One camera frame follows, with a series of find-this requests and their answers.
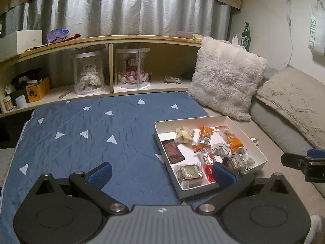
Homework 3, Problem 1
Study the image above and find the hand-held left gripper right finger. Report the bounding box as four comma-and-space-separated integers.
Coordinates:
197, 162, 290, 215

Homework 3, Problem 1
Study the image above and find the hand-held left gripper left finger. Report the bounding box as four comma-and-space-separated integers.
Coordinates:
36, 162, 129, 215

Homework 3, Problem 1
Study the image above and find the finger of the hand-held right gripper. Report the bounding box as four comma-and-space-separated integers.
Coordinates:
306, 149, 325, 158
281, 152, 309, 169

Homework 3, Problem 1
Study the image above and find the red snack packet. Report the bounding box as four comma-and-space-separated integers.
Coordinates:
194, 144, 217, 183

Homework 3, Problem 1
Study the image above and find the dark pastry clear packet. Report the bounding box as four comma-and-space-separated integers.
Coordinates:
223, 154, 246, 173

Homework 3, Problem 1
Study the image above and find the silver snack packet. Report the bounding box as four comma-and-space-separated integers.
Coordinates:
212, 142, 230, 156

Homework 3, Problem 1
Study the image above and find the green pastry clear packet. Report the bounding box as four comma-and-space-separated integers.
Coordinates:
243, 153, 256, 169

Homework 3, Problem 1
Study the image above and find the gold label pastry packet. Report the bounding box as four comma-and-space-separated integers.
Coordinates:
176, 165, 205, 190

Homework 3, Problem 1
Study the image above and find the orange clear-end snack packet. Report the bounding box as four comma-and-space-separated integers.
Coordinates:
215, 125, 244, 151

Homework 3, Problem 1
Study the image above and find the orange barcode snack packet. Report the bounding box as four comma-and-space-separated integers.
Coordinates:
197, 126, 213, 144

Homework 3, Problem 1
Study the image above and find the brown snack packet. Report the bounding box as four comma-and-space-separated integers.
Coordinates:
162, 140, 185, 163

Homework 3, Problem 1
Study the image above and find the cream snack packet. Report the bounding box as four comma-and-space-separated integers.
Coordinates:
174, 126, 195, 144

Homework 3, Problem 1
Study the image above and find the white cardboard box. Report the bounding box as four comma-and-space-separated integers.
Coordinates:
154, 115, 268, 200

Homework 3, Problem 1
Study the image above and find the grey cushion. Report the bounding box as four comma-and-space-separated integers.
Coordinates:
250, 67, 325, 199

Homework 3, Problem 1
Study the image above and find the blue triangle print quilt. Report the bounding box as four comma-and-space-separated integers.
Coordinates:
0, 91, 211, 244

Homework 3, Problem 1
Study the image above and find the beige fuzzy pillow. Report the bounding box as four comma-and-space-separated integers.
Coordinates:
255, 67, 325, 143

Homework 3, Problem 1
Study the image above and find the white fluffy pillow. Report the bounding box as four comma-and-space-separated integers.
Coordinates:
188, 36, 268, 122

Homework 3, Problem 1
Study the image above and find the doll in white dress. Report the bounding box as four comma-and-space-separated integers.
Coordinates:
79, 63, 99, 90

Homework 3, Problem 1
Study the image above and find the yellow cardboard box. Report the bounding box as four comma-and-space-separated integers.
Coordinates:
25, 77, 51, 103

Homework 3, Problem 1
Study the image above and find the doll in pink dress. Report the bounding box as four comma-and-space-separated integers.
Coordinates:
118, 57, 149, 83

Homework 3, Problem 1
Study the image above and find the dark green box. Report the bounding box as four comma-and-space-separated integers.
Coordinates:
10, 89, 27, 99

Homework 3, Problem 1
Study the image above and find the small lidded jar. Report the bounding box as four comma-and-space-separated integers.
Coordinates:
4, 95, 14, 111

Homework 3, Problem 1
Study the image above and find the white plastic bag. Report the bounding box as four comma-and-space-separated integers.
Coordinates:
308, 0, 325, 56

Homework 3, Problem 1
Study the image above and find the white doll in case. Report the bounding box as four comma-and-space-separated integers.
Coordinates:
73, 51, 106, 96

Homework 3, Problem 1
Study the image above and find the red doll in case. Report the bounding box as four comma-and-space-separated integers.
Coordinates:
115, 47, 152, 90

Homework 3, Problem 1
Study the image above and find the black cloth bundle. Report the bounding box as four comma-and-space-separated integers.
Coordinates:
11, 68, 42, 84

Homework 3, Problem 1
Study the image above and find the green beer bottle white label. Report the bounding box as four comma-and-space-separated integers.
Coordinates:
241, 22, 251, 52

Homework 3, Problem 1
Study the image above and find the wooden shelf unit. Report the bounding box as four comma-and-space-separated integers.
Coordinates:
0, 35, 204, 119

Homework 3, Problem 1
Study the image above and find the blue plastic bag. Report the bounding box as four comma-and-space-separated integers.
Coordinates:
46, 29, 70, 44

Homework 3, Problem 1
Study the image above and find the pink flat box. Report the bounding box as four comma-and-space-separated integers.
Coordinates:
175, 31, 204, 39

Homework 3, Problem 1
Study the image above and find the white storage box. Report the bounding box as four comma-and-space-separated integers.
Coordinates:
0, 30, 43, 55

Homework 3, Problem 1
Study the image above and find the grey curtain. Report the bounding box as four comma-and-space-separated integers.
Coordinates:
0, 0, 231, 46

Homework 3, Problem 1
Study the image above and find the white hanging cable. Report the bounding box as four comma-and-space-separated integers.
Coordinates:
284, 0, 295, 65

